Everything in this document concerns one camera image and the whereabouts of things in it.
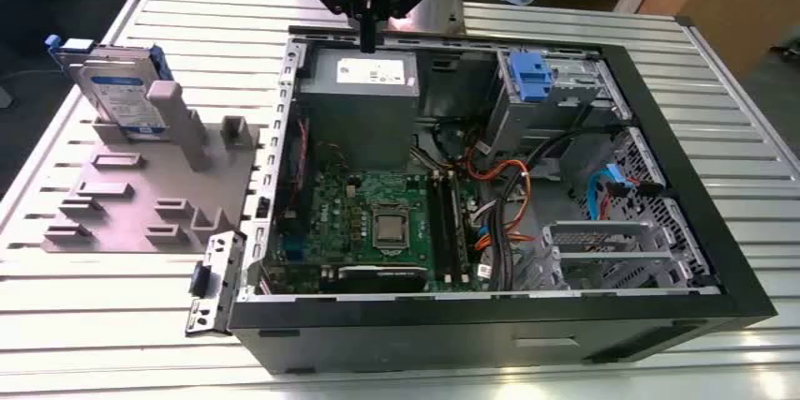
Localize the green motherboard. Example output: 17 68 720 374
265 169 492 293

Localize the black RAM slot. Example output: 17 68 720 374
429 170 452 285
448 170 473 285

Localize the red wire with black plug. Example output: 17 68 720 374
614 177 665 198

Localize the grey power supply unit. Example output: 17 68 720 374
292 47 421 175

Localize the thick black cable bundle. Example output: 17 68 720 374
486 122 630 292

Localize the metal expansion slot retainer bracket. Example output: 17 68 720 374
184 230 246 338

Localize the silver CPU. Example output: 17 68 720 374
376 215 406 243

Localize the CPU socket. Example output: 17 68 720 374
369 201 412 257

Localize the black graphics card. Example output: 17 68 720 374
316 262 430 294

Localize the hard disk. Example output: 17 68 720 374
46 34 174 143

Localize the orange power wire bundle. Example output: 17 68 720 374
465 159 538 254

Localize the grey parts rack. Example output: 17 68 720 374
37 80 264 256

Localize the thin red twisted wire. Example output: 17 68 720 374
290 114 312 223

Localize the black open PC case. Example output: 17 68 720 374
225 23 780 376

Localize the metal disk bay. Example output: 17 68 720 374
540 219 720 292

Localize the metal optical drive cage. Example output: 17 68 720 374
485 47 630 160

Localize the blue plastic bay latch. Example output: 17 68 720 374
508 51 556 104

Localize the blue data wire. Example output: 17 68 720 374
585 162 630 223

